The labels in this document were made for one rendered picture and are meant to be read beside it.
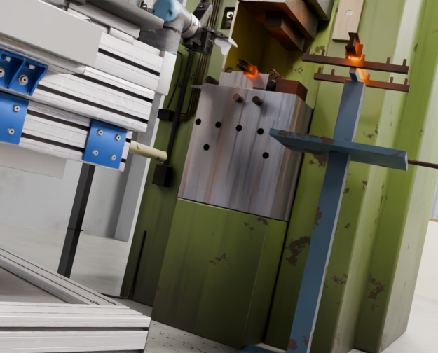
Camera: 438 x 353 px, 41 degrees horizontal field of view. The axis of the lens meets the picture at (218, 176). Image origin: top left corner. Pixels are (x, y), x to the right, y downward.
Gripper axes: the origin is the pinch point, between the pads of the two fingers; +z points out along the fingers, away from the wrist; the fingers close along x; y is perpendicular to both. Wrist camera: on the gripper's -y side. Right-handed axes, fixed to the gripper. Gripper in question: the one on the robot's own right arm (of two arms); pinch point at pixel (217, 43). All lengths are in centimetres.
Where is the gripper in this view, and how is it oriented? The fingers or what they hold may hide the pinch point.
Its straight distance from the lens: 198.6
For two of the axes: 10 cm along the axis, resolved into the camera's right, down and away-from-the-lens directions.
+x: 8.8, 1.8, -4.3
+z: 4.1, 1.3, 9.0
